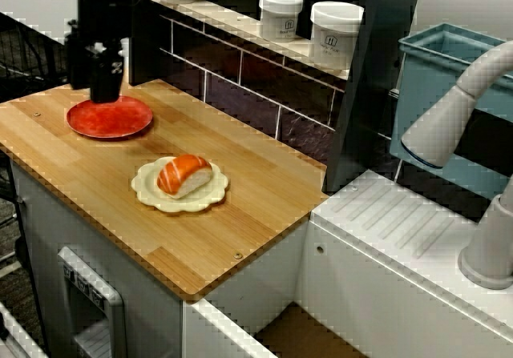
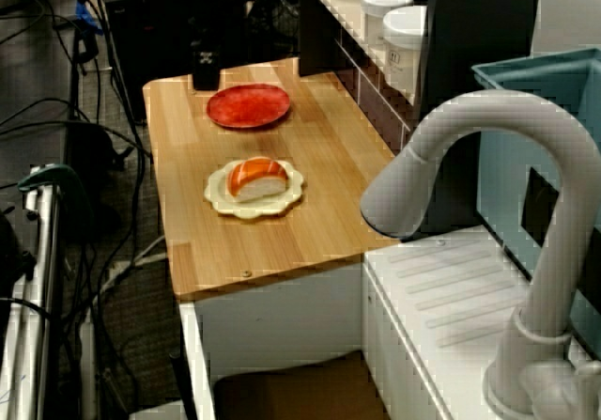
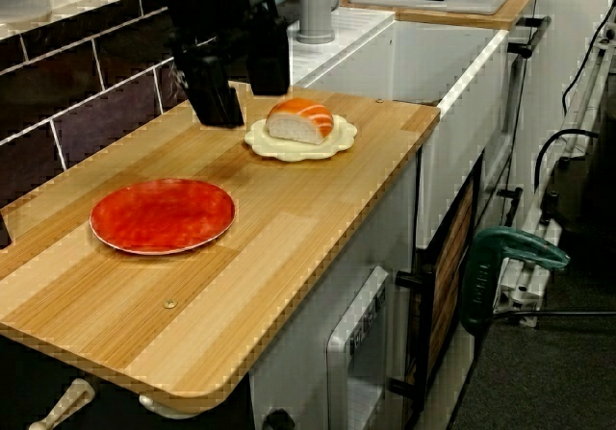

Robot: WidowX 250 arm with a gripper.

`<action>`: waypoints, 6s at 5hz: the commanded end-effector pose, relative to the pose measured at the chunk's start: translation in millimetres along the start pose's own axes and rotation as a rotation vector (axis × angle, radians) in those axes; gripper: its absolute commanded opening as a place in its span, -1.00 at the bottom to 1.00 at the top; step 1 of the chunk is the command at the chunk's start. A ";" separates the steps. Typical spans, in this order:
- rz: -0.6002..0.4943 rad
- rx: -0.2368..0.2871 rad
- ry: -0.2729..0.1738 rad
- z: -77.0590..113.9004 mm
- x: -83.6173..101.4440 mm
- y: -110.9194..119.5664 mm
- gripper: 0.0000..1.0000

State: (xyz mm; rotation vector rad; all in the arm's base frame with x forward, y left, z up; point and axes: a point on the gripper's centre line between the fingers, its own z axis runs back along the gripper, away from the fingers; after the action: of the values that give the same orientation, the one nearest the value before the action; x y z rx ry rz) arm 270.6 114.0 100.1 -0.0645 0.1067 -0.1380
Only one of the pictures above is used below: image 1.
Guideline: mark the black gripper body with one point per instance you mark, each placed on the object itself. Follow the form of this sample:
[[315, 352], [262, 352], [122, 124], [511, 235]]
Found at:
[[104, 13]]

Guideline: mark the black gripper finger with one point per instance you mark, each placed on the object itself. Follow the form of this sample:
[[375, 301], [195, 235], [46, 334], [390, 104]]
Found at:
[[105, 81], [78, 65]]

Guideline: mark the red round plate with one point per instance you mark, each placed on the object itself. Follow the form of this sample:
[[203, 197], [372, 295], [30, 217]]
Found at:
[[112, 121]]

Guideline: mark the cream scalloped plate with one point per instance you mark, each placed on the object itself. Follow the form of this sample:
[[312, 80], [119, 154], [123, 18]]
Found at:
[[146, 186]]

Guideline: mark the salmon nigiri sushi toy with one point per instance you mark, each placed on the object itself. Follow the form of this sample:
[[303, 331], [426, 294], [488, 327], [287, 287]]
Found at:
[[180, 174]]

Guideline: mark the cream shelf ledge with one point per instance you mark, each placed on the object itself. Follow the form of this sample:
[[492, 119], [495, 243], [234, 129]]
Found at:
[[224, 17]]

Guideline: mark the dark tile backsplash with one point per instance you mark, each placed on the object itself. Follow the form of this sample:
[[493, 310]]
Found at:
[[240, 93]]

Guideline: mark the white toy kitchen cabinet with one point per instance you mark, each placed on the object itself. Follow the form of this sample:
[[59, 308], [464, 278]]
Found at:
[[40, 222]]

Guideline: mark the dark shelf side panel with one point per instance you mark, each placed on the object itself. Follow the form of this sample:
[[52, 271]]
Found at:
[[360, 93]]

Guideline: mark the teal plastic bin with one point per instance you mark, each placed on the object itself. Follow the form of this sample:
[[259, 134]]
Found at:
[[425, 77]]

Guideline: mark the white toy sink unit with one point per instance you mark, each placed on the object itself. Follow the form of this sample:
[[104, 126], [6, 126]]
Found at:
[[380, 262]]

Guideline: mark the grey toy faucet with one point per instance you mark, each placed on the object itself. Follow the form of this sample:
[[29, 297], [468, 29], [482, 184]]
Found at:
[[441, 125]]

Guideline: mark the aluminium frame rail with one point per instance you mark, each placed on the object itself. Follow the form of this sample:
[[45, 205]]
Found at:
[[12, 334]]

